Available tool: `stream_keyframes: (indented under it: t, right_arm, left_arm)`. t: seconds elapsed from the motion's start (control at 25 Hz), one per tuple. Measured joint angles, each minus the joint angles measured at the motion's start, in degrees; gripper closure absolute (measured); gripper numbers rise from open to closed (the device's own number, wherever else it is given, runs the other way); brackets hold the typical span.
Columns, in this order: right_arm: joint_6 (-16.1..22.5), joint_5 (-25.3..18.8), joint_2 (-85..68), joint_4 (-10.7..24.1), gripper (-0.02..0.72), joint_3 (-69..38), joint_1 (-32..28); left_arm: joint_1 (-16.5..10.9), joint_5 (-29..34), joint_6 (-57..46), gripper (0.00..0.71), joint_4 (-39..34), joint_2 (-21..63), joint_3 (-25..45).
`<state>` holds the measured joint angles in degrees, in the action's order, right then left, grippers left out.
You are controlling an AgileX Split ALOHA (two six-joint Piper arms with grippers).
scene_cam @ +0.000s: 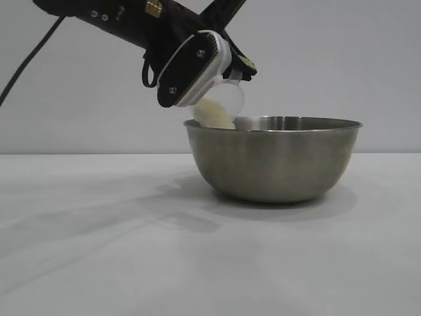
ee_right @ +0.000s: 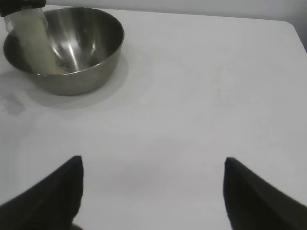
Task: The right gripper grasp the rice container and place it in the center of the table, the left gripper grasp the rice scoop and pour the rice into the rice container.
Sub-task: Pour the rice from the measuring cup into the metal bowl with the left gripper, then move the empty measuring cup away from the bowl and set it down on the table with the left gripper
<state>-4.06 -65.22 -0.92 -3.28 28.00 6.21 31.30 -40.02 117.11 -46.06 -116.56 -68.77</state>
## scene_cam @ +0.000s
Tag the stainless steel mixing bowl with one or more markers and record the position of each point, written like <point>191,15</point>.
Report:
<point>273,161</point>

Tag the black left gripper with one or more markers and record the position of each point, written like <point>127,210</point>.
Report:
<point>171,36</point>

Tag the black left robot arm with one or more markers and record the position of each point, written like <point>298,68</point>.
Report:
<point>98,23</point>

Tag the white uncooked rice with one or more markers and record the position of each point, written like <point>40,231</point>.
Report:
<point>213,115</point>

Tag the clear plastic measuring cup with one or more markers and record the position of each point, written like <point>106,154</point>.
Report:
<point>232,98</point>

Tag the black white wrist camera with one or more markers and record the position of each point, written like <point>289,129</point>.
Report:
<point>190,69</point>

